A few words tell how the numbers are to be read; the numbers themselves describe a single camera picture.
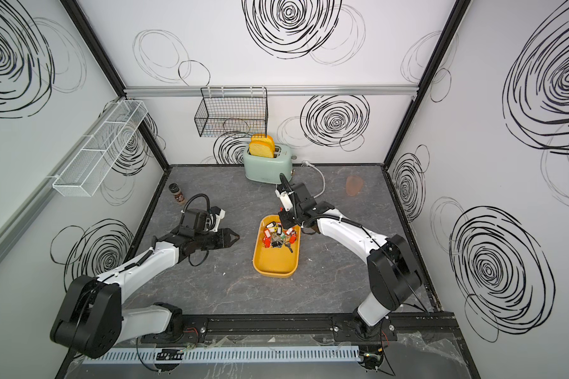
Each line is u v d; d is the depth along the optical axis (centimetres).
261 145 99
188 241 64
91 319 41
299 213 66
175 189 99
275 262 89
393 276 44
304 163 123
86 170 72
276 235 94
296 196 65
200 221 70
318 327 75
